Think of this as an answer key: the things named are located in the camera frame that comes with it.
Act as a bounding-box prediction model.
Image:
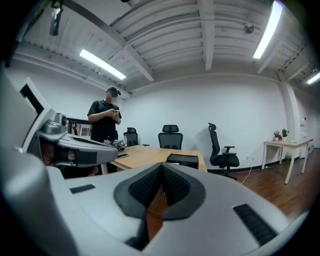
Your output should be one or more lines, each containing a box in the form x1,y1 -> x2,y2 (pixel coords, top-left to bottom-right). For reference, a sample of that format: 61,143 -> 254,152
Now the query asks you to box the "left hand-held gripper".
0,64 -> 119,168

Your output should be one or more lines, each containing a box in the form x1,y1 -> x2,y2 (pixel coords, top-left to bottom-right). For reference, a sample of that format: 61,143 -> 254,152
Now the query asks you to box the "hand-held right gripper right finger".
147,162 -> 292,256

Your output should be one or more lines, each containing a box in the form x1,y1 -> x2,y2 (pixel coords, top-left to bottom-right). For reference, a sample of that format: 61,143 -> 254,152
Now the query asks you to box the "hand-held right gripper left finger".
47,162 -> 164,256

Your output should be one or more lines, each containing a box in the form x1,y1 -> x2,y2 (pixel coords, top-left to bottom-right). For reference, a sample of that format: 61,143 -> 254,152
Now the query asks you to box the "black storage box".
165,153 -> 200,165

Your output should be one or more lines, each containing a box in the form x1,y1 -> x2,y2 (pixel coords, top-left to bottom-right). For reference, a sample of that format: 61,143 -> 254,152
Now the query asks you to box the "person's left hand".
41,143 -> 100,177

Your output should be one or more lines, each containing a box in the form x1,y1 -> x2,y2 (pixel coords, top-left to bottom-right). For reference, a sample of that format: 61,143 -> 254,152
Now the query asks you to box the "black mesh office chair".
124,127 -> 150,148
207,122 -> 240,181
157,124 -> 184,151

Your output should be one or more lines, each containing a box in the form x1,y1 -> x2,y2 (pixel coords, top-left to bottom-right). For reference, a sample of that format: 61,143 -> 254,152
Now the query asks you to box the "long ceiling light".
252,0 -> 284,60
79,48 -> 127,81
306,71 -> 320,85

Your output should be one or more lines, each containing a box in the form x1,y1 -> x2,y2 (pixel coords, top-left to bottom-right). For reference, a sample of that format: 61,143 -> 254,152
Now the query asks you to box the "white side table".
260,139 -> 311,185

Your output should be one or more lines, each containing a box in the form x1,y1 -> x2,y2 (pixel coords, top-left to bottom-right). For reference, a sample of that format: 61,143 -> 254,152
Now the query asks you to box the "black hanging device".
49,0 -> 64,37

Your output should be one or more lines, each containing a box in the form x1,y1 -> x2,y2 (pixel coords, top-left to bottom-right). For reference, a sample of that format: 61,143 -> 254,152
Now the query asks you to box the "long white floor cable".
240,163 -> 254,186

